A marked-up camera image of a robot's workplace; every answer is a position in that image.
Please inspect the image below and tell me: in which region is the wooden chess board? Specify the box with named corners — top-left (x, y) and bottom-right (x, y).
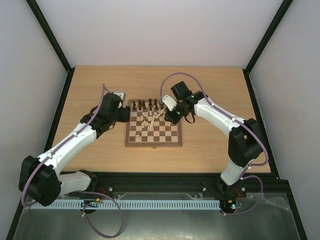
top-left (124, 98), bottom-right (183, 148)

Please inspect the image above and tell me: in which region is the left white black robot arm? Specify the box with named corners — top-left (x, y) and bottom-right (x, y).
top-left (18, 91), bottom-right (130, 207)

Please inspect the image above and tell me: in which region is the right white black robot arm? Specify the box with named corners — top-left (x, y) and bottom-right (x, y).
top-left (159, 81), bottom-right (266, 196)

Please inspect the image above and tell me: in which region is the row of dark pieces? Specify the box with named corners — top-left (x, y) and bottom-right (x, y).
top-left (128, 98), bottom-right (167, 113)

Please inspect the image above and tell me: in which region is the pile of white pieces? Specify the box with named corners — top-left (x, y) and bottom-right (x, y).
top-left (136, 110), bottom-right (168, 130)

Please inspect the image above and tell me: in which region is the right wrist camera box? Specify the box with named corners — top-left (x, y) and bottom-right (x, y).
top-left (160, 94), bottom-right (177, 112)

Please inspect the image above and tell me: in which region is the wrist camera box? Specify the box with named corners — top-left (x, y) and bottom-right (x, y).
top-left (160, 94), bottom-right (177, 112)
top-left (113, 91), bottom-right (126, 101)

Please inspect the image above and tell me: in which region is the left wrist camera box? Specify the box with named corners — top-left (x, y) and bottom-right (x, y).
top-left (113, 91), bottom-right (126, 101)

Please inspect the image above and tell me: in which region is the black aluminium frame rail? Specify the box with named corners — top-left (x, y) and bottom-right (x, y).
top-left (78, 169), bottom-right (292, 199)

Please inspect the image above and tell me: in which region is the light blue cable duct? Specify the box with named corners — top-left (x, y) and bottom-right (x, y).
top-left (31, 199), bottom-right (221, 211)

